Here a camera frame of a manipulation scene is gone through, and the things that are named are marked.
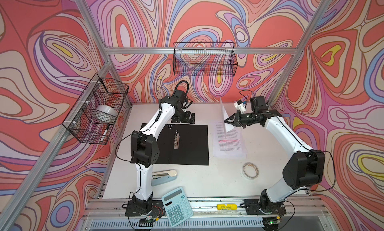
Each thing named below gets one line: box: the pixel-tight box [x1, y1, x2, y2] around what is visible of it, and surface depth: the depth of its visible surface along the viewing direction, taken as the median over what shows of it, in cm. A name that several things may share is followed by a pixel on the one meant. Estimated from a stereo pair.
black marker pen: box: [100, 125, 110, 142], surface depth 73 cm
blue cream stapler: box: [151, 169, 177, 187], surface depth 82 cm
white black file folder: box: [140, 123, 210, 166], surface depth 100 cm
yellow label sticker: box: [216, 203, 238, 210], surface depth 75 cm
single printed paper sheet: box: [220, 96, 235, 140], surface depth 80 cm
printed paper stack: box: [212, 121, 247, 159], surface depth 98 cm
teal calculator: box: [161, 187, 194, 227], surface depth 73 cm
